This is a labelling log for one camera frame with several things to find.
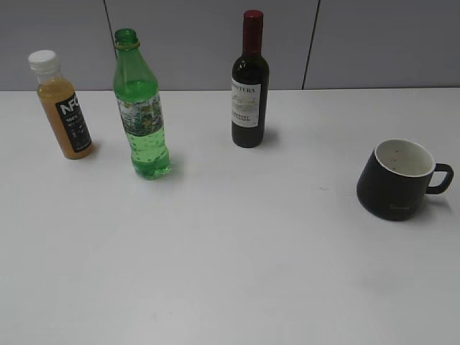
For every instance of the black mug white interior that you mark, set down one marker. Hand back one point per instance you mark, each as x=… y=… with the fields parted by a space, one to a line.
x=397 y=177

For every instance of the orange juice bottle white cap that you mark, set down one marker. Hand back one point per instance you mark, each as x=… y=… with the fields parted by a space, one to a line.
x=60 y=103

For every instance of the dark red wine bottle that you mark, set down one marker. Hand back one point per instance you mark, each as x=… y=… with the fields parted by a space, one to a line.
x=249 y=85

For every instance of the green sprite bottle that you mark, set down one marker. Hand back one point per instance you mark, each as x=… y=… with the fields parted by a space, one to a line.
x=137 y=94

